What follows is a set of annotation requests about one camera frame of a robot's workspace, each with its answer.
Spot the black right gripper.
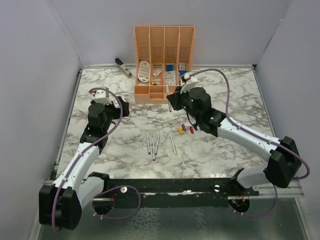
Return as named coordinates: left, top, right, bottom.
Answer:
left=166, top=85, right=201, bottom=122

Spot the green capped white pen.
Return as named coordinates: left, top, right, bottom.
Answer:
left=165, top=83, right=172, bottom=113

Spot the blue pen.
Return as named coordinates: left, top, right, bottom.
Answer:
left=146, top=131, right=151, bottom=155

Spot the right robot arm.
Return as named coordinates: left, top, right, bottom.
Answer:
left=166, top=86, right=302, bottom=196

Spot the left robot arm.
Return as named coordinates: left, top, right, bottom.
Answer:
left=38, top=96, right=129, bottom=231

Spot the purple pen cap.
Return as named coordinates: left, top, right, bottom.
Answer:
left=181, top=124, right=187, bottom=132

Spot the red pen cap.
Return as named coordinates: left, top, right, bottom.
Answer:
left=189, top=126, right=195, bottom=134

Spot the yellow pen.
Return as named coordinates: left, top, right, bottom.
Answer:
left=169, top=132, right=178, bottom=156

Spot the purple pen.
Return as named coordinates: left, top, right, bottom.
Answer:
left=155, top=132, right=160, bottom=155

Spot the red pen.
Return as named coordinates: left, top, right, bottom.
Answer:
left=151, top=136, right=156, bottom=161

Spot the white paper packet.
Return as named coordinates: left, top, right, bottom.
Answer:
left=164, top=70, right=176, bottom=86

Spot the blue eraser box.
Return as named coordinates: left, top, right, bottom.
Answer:
left=166, top=64, right=175, bottom=72

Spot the white red staples box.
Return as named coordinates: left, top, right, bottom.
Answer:
left=178, top=62, right=188, bottom=71

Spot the white oval label card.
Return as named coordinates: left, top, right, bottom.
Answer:
left=137, top=60, right=151, bottom=83

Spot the peach plastic desk organizer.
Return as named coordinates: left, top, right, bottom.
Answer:
left=133, top=25, right=196, bottom=104

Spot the black grey stapler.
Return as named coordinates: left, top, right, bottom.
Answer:
left=114, top=57, right=133, bottom=78

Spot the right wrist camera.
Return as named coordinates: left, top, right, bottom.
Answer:
left=180, top=72, right=198, bottom=94

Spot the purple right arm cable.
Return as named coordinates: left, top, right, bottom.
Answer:
left=182, top=67, right=311, bottom=218

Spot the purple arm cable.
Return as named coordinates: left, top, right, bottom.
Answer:
left=50, top=87, right=142, bottom=233
left=182, top=67, right=311, bottom=218

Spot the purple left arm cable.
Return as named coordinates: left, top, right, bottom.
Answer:
left=50, top=87, right=142, bottom=233

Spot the black mounting rail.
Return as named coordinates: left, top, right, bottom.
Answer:
left=87, top=167, right=261, bottom=209

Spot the aluminium frame rail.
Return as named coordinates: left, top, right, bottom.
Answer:
left=41, top=178, right=305, bottom=201

